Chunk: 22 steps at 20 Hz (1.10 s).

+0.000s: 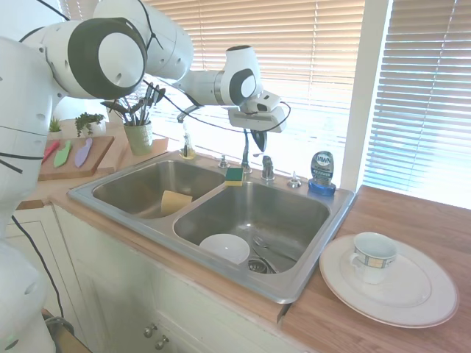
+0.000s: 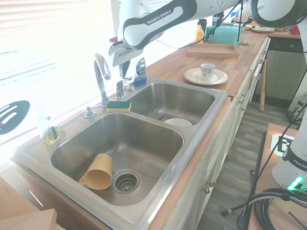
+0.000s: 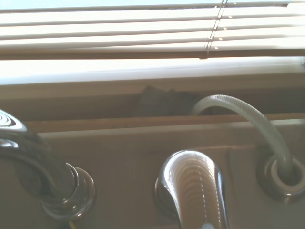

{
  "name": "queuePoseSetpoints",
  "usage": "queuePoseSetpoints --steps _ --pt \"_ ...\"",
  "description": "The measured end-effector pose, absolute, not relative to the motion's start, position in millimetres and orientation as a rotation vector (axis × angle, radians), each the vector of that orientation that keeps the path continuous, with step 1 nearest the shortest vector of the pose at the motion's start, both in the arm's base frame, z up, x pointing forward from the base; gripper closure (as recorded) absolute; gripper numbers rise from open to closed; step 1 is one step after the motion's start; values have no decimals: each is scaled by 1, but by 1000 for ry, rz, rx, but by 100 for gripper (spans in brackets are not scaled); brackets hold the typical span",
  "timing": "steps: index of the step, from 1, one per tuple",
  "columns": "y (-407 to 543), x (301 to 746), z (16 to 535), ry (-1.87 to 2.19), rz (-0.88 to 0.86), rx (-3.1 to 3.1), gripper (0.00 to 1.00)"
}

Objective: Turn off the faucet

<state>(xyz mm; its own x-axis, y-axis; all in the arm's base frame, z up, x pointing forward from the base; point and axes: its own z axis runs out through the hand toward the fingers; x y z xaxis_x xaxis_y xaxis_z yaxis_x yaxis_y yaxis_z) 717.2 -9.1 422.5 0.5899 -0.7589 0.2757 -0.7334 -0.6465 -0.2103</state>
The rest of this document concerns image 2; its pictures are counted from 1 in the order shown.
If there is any clear glass bottle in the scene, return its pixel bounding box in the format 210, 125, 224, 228
35, 103, 59, 140

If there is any blue dish soap bottle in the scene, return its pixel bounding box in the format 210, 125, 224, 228
133, 57, 147, 86

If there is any white patterned teacup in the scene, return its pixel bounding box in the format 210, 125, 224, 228
200, 63, 216, 81

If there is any yellow green sponge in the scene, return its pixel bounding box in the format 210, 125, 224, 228
106, 101, 132, 113

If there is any yellow squeeze bottle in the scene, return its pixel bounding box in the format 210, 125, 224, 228
195, 24, 205, 44

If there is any wooden tray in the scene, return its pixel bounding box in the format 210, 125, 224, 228
187, 44, 241, 59

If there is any cream dinner plate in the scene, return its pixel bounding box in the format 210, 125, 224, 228
184, 68, 229, 86

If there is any stack of white plates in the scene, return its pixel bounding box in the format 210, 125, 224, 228
251, 26, 275, 34

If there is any chrome sink faucet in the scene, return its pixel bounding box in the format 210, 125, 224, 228
93, 53, 112, 107

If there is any black white marker tag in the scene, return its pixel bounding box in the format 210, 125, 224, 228
269, 133, 296, 156

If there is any white bowl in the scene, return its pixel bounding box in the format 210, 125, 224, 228
164, 118, 193, 128

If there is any teal toaster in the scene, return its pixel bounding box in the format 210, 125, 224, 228
213, 23, 245, 46

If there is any metal drain strainer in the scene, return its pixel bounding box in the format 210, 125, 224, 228
111, 169, 141, 194

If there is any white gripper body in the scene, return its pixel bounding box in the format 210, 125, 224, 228
109, 42, 145, 68

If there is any white cabinet front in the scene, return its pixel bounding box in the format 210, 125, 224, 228
165, 38, 271, 230

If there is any black fronted dishwasher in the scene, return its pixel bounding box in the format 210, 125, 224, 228
253, 35, 307, 102

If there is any yellow plastic cup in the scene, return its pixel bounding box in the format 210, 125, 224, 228
78, 153, 114, 191

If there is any black slotted spatula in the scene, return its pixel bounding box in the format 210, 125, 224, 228
0, 100, 31, 136

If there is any grey black cable bundle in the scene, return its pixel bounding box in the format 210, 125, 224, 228
236, 188, 307, 230

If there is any black tripod stand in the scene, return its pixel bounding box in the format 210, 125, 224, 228
222, 131, 267, 217

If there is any chrome faucet lever handle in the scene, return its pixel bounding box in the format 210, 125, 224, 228
114, 75, 133, 99

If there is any light wooden board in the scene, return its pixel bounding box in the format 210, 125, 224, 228
0, 176, 59, 230

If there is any stainless steel double sink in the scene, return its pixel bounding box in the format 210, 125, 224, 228
11, 76, 229, 226

